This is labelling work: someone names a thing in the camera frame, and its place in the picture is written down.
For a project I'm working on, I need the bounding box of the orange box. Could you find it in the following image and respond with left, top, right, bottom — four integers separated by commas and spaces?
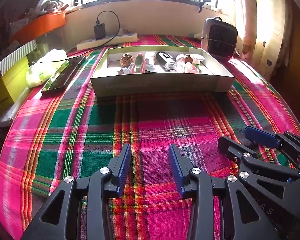
10, 11, 67, 44

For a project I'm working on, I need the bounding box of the black electric shaver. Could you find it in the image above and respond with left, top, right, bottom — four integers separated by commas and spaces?
156, 52, 177, 72

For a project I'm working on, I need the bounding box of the white power strip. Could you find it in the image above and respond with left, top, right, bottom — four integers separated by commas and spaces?
76, 32, 138, 51

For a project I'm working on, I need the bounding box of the spiky brown walnut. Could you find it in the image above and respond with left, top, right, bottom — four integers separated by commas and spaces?
120, 53, 134, 66

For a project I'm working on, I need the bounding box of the black charger cable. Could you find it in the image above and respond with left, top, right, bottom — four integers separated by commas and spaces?
40, 11, 120, 63

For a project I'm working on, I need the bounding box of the striped lid box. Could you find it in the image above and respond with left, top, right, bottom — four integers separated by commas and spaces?
0, 40, 38, 77

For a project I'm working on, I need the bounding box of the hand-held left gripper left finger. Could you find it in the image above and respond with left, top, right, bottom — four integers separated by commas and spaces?
20, 144, 132, 240

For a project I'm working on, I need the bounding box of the black charger adapter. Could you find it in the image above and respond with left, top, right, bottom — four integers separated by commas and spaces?
94, 23, 107, 40

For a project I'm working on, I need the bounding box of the yellow-green box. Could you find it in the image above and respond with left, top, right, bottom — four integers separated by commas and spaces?
0, 55, 30, 117

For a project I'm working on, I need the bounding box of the black smartphone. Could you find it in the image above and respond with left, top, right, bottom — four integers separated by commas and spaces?
41, 55, 87, 95

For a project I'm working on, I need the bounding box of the pink device clear window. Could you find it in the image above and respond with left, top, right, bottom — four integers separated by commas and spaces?
185, 62, 203, 74

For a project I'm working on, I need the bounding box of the small grey heater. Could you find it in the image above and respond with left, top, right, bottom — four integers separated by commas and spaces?
201, 17, 238, 60

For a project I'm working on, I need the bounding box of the cream heart-print curtain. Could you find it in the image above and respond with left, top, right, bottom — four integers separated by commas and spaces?
230, 0, 294, 80

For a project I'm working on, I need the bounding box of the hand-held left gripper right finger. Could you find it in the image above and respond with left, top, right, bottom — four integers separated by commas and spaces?
169, 144, 278, 240

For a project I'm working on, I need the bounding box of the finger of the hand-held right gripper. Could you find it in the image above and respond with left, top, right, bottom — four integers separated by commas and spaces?
244, 126, 300, 170
217, 136, 300, 180

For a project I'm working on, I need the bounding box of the black window hook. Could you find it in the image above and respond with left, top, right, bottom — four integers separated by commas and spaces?
197, 0, 212, 13

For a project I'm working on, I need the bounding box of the pink case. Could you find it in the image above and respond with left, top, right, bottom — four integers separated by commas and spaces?
133, 54, 147, 73

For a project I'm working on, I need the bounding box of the green tissue pack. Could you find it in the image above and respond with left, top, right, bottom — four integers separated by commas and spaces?
25, 49, 68, 88

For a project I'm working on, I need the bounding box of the white round container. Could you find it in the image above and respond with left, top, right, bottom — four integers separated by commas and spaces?
144, 52, 157, 64

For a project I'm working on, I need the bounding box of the pile of plastic packets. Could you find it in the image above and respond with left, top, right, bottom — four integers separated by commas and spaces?
22, 0, 73, 15

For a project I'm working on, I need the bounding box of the green cardboard box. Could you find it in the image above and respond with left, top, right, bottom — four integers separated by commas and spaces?
90, 45, 235, 98

